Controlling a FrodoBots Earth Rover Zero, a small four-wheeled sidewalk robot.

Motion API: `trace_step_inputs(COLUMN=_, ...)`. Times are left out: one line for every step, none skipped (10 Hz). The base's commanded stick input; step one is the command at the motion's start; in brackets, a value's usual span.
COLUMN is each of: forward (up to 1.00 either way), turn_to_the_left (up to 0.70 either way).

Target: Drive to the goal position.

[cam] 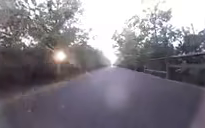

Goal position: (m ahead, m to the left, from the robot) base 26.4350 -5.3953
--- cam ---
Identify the grey asphalt road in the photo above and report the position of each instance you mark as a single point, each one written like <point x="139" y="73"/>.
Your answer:
<point x="123" y="106"/>

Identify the row of trees and bushes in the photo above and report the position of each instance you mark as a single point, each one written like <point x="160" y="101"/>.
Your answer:
<point x="30" y="40"/>

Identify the gravel and leaf verge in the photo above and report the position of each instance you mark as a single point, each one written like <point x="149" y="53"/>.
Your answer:
<point x="10" y="95"/>

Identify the wooden rail fence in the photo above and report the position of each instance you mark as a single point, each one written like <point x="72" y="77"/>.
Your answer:
<point x="183" y="68"/>

